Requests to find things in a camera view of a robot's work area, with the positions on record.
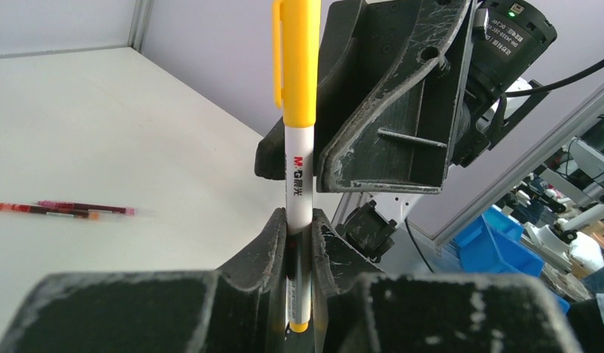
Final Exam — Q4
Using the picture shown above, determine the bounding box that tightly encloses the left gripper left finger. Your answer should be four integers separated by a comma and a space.
0, 208, 286, 352

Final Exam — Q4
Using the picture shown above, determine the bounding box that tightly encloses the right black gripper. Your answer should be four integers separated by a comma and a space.
316, 1, 507, 194

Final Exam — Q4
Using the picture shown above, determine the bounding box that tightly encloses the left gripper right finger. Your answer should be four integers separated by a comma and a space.
311, 209, 581, 352

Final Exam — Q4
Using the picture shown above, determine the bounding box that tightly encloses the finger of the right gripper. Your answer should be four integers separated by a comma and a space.
254, 0, 419, 182

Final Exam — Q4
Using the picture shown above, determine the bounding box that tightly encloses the white marker orange tip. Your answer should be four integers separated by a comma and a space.
285, 126, 314, 333

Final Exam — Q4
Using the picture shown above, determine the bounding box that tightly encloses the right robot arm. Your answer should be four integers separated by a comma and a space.
313, 1, 557, 194

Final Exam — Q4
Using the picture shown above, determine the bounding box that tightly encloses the dark red gel pen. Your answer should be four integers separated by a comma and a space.
0, 202, 99, 220

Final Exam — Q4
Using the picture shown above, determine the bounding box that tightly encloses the blue storage bin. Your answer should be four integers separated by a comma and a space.
450, 204, 571, 315

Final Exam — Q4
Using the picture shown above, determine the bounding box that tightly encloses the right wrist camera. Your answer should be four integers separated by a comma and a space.
333, 192, 430, 264

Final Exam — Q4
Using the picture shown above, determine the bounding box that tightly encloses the right camera cable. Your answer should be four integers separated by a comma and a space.
503, 51, 604, 99

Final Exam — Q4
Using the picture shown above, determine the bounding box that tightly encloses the aluminium frame right post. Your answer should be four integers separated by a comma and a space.
434, 83, 604, 248

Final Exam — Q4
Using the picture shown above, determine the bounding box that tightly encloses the aluminium frame post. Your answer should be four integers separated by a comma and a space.
127, 0, 154, 53
434, 83, 604, 248

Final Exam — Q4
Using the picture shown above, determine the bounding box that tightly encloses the aluminium frame left post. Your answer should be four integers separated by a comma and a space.
127, 0, 154, 53

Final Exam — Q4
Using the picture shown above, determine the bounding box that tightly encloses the aluminium frame back rail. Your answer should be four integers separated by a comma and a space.
0, 45, 132, 60

